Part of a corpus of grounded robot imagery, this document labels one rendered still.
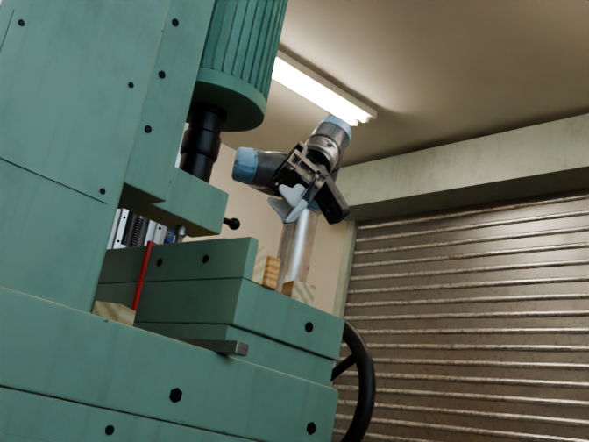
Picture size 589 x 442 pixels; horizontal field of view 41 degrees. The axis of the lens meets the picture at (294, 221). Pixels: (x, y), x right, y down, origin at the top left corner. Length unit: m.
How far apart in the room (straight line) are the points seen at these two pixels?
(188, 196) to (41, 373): 0.44
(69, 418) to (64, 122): 0.35
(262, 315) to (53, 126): 0.34
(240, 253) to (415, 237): 3.99
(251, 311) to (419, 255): 3.93
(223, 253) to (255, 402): 0.19
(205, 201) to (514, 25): 2.68
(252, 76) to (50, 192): 0.41
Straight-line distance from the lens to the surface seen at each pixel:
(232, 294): 0.99
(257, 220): 5.52
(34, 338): 0.80
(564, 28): 3.71
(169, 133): 1.11
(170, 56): 1.14
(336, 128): 1.60
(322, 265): 5.52
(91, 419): 0.85
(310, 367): 1.09
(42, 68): 0.97
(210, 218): 1.19
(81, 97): 0.99
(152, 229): 1.95
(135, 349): 0.87
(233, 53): 1.21
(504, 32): 3.75
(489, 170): 4.47
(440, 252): 4.80
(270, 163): 1.63
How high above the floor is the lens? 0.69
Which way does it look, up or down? 17 degrees up
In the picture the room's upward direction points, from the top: 11 degrees clockwise
